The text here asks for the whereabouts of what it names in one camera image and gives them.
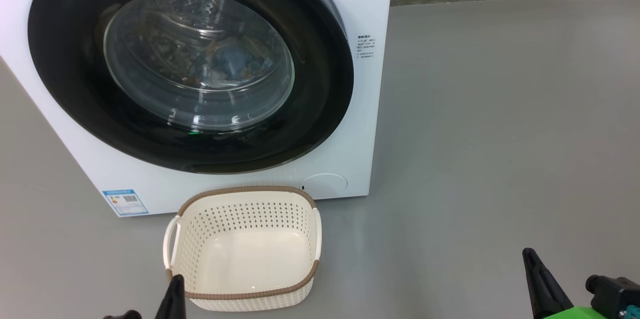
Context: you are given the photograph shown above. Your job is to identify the round drain filter cover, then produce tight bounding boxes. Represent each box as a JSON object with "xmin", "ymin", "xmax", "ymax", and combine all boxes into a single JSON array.
[{"xmin": 300, "ymin": 173, "xmax": 348, "ymax": 200}]

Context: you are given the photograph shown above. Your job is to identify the cream perforated laundry basket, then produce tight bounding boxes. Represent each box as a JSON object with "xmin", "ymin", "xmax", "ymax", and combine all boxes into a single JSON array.
[{"xmin": 162, "ymin": 185, "xmax": 322, "ymax": 312}]

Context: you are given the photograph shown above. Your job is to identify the blue cartoon print garment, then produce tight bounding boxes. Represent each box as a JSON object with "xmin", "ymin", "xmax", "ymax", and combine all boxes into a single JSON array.
[{"xmin": 212, "ymin": 34, "xmax": 275, "ymax": 81}]

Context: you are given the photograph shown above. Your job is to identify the black glass washer door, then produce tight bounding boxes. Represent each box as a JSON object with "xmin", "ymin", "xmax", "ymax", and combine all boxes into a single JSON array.
[{"xmin": 27, "ymin": 0, "xmax": 355, "ymax": 175}]

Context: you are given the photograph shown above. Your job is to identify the small printed text label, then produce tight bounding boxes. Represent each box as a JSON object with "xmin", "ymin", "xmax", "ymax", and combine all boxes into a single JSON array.
[{"xmin": 357, "ymin": 35, "xmax": 376, "ymax": 60}]

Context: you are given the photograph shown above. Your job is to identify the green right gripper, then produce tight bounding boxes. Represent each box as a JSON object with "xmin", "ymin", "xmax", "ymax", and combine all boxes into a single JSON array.
[{"xmin": 522, "ymin": 248, "xmax": 608, "ymax": 319}]

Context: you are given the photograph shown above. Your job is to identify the blue energy label sticker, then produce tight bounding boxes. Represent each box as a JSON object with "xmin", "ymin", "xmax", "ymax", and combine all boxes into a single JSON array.
[{"xmin": 102, "ymin": 189, "xmax": 149, "ymax": 217}]

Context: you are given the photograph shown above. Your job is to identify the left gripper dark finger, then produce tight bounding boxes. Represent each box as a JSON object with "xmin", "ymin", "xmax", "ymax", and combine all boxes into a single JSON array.
[{"xmin": 155, "ymin": 275, "xmax": 187, "ymax": 319}]

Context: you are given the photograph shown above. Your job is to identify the stainless steel washer drum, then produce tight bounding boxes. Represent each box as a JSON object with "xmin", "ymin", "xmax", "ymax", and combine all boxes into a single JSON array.
[{"xmin": 103, "ymin": 0, "xmax": 296, "ymax": 132}]

